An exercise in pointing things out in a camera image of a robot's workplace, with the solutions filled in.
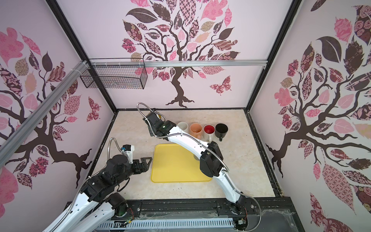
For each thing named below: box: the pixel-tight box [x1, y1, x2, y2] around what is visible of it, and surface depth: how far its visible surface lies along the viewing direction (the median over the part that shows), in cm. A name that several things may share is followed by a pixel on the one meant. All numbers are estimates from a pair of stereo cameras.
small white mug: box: [202, 124, 216, 142], surface depth 100 cm
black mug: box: [214, 123, 229, 142], surface depth 99 cm
